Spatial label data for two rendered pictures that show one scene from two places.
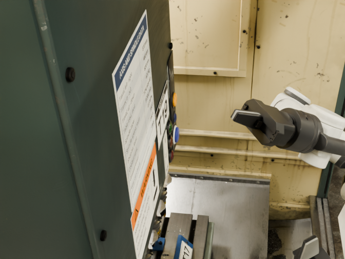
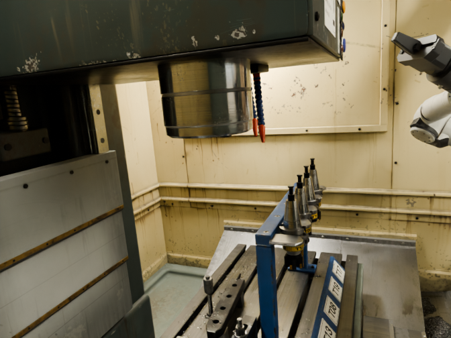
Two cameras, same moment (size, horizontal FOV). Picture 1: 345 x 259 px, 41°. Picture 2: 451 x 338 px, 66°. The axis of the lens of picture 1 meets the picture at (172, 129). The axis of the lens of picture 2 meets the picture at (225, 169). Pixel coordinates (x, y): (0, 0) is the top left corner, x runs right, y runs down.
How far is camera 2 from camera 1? 0.66 m
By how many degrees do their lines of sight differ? 27
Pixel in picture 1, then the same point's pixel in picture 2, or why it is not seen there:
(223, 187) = (368, 247)
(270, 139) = (431, 47)
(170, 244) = (322, 270)
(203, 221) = (353, 258)
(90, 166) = not seen: outside the picture
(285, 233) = (437, 300)
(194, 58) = (341, 118)
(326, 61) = not seen: outside the picture
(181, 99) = (330, 157)
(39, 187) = not seen: outside the picture
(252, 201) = (399, 259)
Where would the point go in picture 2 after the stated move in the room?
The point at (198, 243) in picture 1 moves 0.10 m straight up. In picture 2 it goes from (350, 271) to (350, 245)
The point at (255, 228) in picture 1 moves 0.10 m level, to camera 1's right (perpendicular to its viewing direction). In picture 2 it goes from (405, 282) to (433, 282)
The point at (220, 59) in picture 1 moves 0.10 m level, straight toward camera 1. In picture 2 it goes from (364, 117) to (365, 119)
